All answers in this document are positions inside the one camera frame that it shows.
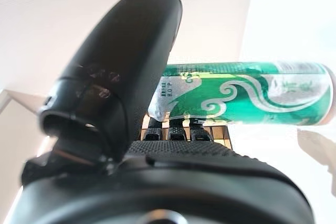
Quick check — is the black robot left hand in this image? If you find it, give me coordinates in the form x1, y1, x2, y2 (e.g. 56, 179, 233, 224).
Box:
10, 0, 316, 224

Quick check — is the dark green swirl drink can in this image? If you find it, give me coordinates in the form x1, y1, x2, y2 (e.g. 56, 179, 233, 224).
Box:
146, 61, 335, 126

